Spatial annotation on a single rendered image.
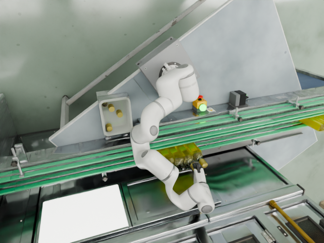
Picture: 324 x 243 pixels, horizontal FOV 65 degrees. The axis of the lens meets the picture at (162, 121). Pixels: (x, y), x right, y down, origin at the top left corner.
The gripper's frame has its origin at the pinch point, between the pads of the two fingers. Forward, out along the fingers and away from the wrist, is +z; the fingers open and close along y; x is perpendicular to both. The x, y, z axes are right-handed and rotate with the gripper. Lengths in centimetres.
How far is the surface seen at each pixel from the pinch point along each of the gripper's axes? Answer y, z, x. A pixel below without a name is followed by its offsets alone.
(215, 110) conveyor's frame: 15.7, 39.4, -19.8
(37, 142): -15, 64, 112
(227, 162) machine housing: -15.8, 25.1, -25.9
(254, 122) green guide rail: 6, 37, -46
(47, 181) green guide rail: -3, 1, 80
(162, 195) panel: -12.5, -4.7, 18.7
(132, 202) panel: -12.5, -8.9, 34.5
